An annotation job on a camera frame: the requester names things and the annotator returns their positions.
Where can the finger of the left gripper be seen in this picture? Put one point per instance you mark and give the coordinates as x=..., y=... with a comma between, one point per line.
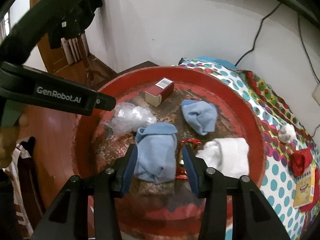
x=105, y=102

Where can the person left hand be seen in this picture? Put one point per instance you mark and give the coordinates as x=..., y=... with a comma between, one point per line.
x=9, y=136

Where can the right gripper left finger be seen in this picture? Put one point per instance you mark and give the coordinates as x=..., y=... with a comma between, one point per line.
x=67, y=216

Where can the small white sock roll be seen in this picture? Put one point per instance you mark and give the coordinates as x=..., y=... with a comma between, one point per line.
x=287, y=134

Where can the light blue sock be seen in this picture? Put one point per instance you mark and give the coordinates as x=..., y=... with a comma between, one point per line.
x=156, y=145
x=200, y=116

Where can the red candy wrapper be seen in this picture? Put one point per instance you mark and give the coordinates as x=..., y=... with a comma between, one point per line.
x=182, y=156

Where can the clear plastic bag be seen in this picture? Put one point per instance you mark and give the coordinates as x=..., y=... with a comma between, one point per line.
x=129, y=118

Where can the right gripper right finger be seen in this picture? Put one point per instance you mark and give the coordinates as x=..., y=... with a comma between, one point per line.
x=253, y=216

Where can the red round tray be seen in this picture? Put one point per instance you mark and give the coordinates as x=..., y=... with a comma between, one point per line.
x=167, y=210

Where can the polka dot bed sheet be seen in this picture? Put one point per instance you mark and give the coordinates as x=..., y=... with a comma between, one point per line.
x=279, y=184

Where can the yellow medicine box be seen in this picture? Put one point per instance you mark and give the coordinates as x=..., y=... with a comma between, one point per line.
x=305, y=188

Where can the hanging black clothes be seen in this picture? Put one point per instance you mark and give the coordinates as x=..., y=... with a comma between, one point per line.
x=74, y=23

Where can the dark red small box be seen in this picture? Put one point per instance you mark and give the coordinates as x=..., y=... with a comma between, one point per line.
x=160, y=91

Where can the white wall socket plate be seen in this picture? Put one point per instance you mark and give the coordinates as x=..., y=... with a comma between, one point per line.
x=316, y=94

